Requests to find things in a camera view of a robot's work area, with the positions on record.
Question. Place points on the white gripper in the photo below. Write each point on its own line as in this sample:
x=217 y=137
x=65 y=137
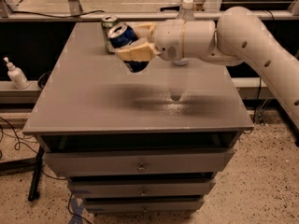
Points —
x=169 y=39

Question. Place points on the blue pepsi can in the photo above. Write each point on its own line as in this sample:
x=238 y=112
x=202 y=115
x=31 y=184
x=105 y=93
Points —
x=121 y=35

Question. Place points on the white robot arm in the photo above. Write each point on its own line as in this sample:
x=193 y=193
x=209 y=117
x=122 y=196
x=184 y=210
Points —
x=238 y=36

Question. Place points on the green soda can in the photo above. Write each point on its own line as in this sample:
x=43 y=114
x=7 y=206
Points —
x=107 y=23

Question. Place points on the clear plastic water bottle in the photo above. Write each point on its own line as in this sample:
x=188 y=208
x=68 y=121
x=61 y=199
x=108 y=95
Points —
x=185 y=13

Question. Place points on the grey drawer cabinet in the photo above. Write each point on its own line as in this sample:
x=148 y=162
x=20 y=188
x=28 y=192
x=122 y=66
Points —
x=92 y=103

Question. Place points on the white pump dispenser bottle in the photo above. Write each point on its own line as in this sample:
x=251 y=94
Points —
x=16 y=75

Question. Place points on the top grey drawer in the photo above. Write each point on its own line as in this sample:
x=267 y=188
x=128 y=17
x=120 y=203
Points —
x=142 y=162

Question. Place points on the grey drawer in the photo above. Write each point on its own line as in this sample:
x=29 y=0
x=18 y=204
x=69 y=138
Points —
x=142 y=188
x=142 y=162
x=148 y=205

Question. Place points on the middle grey drawer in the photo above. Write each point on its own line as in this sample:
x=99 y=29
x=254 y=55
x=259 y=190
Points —
x=142 y=188

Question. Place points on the bottom grey drawer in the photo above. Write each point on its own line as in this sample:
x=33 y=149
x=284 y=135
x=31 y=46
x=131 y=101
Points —
x=148 y=205

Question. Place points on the black stand leg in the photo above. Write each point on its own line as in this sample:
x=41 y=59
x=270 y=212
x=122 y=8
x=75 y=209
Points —
x=33 y=192

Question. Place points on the metal frame rail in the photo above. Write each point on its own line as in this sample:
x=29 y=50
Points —
x=277 y=15

